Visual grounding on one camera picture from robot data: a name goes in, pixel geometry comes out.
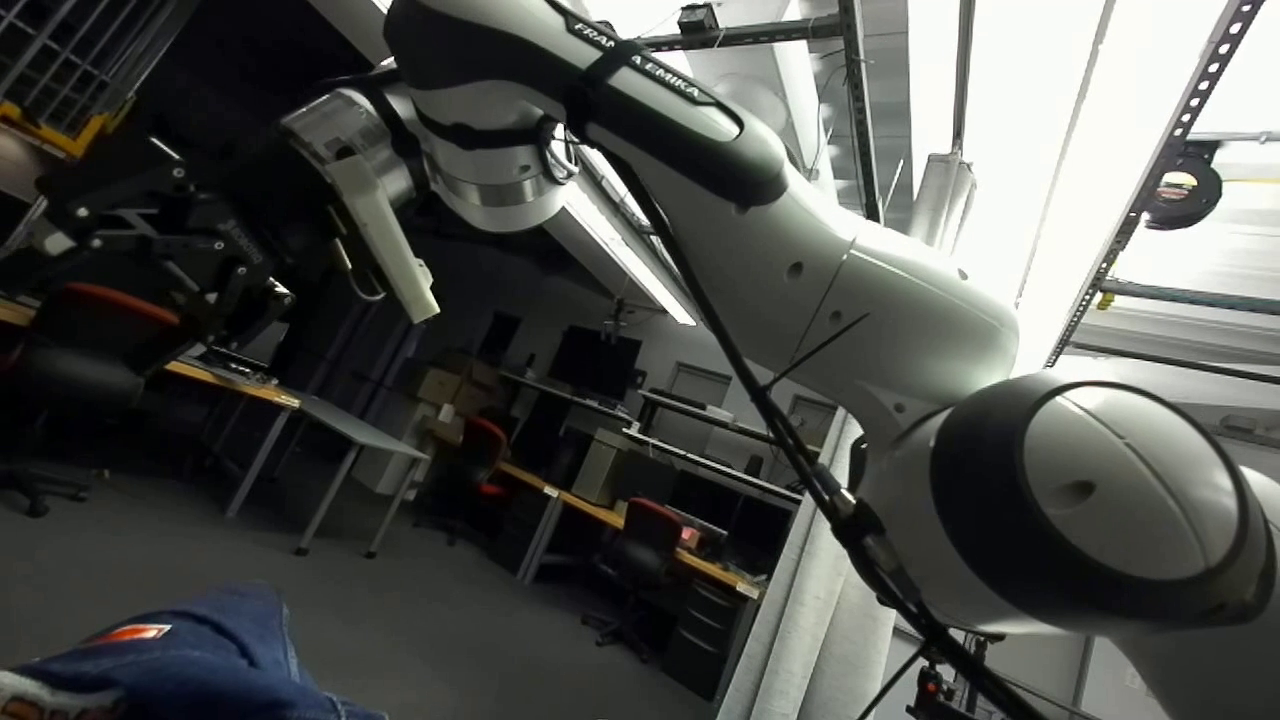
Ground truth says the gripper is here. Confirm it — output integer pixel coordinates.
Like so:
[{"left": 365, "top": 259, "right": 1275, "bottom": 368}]
[{"left": 35, "top": 125, "right": 343, "bottom": 347}]

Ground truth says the red and black office chair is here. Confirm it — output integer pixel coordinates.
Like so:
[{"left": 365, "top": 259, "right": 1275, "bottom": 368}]
[
  {"left": 582, "top": 497, "right": 689, "bottom": 663},
  {"left": 0, "top": 282, "right": 189, "bottom": 519},
  {"left": 428, "top": 414, "right": 513, "bottom": 547}
]

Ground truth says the blue jean jacket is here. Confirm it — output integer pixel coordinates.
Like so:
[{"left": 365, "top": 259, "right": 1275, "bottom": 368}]
[{"left": 0, "top": 584, "right": 389, "bottom": 720}]

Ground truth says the black keyboard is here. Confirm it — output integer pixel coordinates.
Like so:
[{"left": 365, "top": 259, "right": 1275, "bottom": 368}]
[{"left": 200, "top": 344, "right": 279, "bottom": 388}]

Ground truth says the wooden top desk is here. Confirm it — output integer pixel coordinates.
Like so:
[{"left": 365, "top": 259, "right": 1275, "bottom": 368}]
[{"left": 0, "top": 298, "right": 433, "bottom": 559}]

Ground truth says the stack of cardboard boxes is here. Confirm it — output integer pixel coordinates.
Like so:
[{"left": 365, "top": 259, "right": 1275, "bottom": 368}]
[{"left": 414, "top": 352, "right": 506, "bottom": 447}]

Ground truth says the black monitor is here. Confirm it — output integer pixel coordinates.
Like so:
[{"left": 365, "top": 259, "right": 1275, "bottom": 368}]
[{"left": 547, "top": 324, "right": 644, "bottom": 403}]

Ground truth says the long ceiling light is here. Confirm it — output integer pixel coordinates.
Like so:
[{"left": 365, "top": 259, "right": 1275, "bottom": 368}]
[{"left": 545, "top": 178, "right": 701, "bottom": 328}]

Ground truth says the beige computer case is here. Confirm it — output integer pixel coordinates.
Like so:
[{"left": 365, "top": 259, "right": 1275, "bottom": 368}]
[{"left": 571, "top": 428, "right": 633, "bottom": 508}]

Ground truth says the row of wooden top desks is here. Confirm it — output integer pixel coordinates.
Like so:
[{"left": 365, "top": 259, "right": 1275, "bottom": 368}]
[{"left": 492, "top": 458, "right": 765, "bottom": 601}]

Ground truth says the grey door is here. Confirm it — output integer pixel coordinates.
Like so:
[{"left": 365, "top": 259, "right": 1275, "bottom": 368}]
[
  {"left": 664, "top": 361, "right": 733, "bottom": 453},
  {"left": 784, "top": 394, "right": 839, "bottom": 448}
]

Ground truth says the black drawer cabinet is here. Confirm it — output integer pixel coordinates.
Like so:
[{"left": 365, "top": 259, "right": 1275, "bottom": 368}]
[{"left": 658, "top": 578, "right": 749, "bottom": 703}]

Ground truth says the stand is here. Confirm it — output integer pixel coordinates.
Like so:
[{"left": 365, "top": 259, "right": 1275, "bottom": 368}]
[{"left": 903, "top": 632, "right": 1006, "bottom": 720}]

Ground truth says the wire cage with yellow frame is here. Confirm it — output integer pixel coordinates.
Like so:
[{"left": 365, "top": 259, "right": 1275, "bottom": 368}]
[{"left": 0, "top": 0, "right": 196, "bottom": 161}]

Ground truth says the camera on mount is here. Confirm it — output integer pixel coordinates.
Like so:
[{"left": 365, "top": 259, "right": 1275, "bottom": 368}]
[{"left": 640, "top": 3, "right": 846, "bottom": 53}]

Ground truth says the silver ventilation duct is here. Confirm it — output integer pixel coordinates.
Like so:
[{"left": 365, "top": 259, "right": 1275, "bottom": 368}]
[{"left": 908, "top": 150, "right": 977, "bottom": 251}]

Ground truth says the perforated metal ceiling rail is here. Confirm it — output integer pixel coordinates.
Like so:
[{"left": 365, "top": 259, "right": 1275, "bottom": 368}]
[{"left": 1043, "top": 0, "right": 1267, "bottom": 369}]

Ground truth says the black cable reel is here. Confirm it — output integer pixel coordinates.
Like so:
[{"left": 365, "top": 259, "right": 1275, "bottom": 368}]
[{"left": 1144, "top": 148, "right": 1224, "bottom": 232}]

